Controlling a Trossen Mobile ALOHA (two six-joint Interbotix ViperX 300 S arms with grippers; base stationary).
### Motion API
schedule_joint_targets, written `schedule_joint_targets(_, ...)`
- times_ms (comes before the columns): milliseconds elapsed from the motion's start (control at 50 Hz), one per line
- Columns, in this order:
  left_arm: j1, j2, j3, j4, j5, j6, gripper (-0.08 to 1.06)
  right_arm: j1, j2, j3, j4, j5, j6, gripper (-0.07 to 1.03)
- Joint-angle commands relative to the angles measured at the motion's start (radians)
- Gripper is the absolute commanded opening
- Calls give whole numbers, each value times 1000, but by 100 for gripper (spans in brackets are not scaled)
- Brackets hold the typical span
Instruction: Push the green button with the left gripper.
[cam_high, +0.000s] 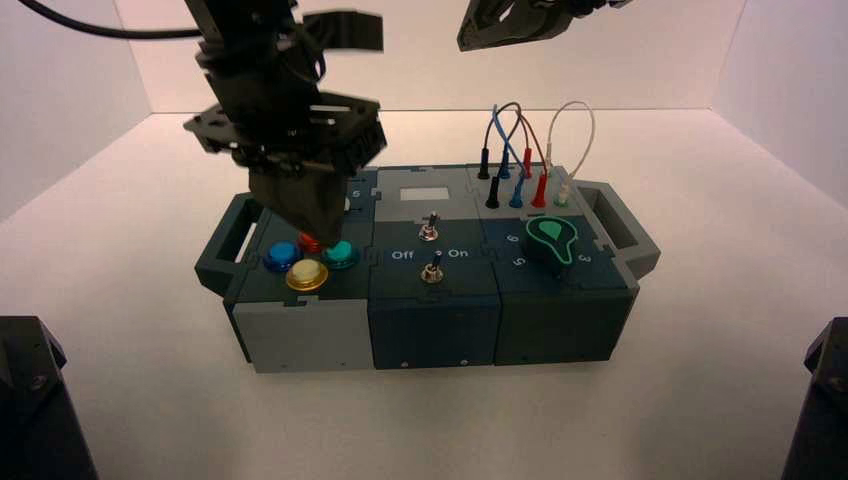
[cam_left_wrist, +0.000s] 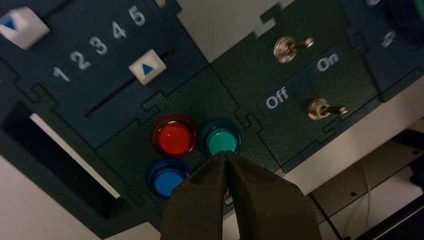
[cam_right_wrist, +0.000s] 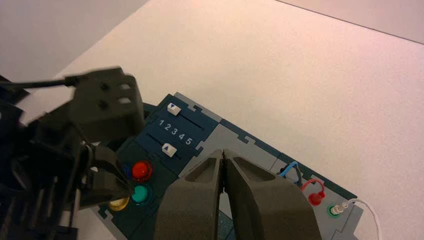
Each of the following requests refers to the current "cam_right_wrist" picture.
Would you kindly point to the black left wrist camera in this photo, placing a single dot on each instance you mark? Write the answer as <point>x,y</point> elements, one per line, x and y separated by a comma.
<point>106,106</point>

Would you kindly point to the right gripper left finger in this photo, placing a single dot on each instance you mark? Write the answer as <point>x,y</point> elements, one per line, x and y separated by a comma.
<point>192,205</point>

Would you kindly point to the red push button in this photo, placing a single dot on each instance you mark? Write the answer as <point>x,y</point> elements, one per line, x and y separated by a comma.
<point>141,170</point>

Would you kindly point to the green push button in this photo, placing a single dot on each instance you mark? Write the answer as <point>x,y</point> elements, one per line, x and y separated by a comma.
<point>141,195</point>

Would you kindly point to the white slider knob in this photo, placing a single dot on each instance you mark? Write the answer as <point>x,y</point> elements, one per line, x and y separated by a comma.
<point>174,109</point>
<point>169,149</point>

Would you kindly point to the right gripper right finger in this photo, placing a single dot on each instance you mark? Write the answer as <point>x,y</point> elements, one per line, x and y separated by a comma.
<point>265,205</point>

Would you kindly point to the teal and grey task box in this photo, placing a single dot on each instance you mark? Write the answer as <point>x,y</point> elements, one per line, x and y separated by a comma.
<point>232,136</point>

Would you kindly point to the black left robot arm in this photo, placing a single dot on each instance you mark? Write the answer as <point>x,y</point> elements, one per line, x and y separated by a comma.
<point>8,112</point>

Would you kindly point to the yellow push button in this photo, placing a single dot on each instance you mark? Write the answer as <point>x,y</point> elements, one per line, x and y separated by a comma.
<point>119,204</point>

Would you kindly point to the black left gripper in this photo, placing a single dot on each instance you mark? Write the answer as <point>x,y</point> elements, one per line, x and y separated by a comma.
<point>39,172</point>

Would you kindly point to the blue push button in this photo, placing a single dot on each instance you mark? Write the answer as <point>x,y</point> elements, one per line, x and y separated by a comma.
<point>127,171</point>

